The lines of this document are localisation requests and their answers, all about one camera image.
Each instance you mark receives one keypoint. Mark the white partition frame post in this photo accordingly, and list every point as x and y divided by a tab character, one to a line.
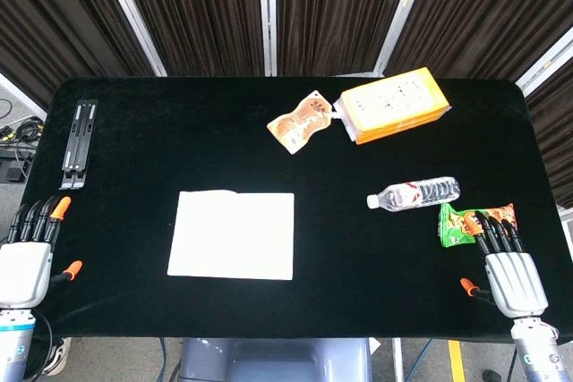
130	11
398	15
268	11
546	57

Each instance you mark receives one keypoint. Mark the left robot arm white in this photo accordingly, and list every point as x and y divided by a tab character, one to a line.
13	346

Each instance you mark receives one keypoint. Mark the yellow tissue pack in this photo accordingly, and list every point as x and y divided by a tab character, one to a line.
391	107

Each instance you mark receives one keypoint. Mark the black folded laptop stand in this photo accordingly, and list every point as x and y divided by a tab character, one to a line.
79	140

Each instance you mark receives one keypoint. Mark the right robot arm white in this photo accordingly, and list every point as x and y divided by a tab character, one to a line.
539	350

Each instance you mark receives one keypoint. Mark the black power box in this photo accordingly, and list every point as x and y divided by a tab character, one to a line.
13	167

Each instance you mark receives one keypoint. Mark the black and white shoe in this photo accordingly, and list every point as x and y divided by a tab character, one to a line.
58	357

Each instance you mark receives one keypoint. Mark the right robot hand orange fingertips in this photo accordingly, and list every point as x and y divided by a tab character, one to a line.
515	283

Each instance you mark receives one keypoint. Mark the black velvet tablecloth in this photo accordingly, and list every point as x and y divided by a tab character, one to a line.
286	163

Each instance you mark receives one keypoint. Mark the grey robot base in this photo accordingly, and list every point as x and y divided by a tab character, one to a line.
277	359

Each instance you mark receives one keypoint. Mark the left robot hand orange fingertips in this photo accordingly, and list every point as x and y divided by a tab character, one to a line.
22	270

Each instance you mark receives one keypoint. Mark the green snack bag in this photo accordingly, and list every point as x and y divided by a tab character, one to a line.
452	227

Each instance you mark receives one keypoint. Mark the orange spout pouch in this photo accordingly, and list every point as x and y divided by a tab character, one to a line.
300	122

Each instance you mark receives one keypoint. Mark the orange snack bag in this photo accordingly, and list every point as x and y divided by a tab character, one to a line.
501	213

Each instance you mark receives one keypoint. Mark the white paper booklet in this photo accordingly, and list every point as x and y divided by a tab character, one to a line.
233	234

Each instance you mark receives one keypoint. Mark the dark brown pleated curtain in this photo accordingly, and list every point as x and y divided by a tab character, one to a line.
488	11
192	11
331	11
555	131
58	19

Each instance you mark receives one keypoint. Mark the clear plastic water bottle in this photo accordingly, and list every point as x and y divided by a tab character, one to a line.
416	194

